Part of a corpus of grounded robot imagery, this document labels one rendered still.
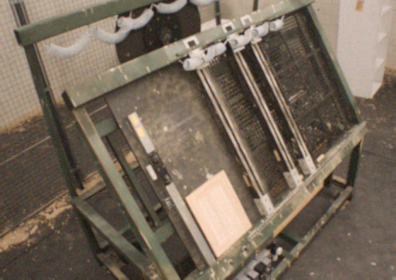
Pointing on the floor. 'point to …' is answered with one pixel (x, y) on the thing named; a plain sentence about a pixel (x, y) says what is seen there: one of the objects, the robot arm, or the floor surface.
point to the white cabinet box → (364, 35)
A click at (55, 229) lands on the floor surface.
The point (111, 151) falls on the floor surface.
